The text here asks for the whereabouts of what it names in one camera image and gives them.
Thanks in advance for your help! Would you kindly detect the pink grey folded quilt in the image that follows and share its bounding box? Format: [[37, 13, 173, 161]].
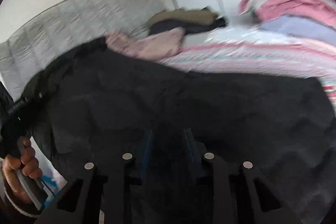
[[238, 0, 335, 28]]

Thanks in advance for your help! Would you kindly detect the olive green folded garment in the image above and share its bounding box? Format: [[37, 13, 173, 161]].
[[147, 9, 219, 27]]

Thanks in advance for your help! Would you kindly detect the patterned red green blanket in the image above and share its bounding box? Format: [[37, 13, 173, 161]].
[[160, 27, 335, 104]]

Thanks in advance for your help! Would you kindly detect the light blue folded blanket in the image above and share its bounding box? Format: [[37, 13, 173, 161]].
[[260, 15, 335, 46]]

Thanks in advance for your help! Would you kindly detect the person's left hand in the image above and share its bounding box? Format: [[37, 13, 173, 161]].
[[2, 138, 43, 203]]

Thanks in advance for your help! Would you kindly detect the pink floral garment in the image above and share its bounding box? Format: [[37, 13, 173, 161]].
[[105, 28, 185, 61]]

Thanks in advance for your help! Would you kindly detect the dark navy folded garment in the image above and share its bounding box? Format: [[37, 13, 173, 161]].
[[148, 7, 228, 35]]

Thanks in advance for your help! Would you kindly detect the black quilted puffer jacket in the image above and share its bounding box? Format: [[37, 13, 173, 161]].
[[22, 38, 335, 223]]

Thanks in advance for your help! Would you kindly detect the grey quilted headboard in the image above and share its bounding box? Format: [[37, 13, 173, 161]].
[[1, 0, 166, 100]]

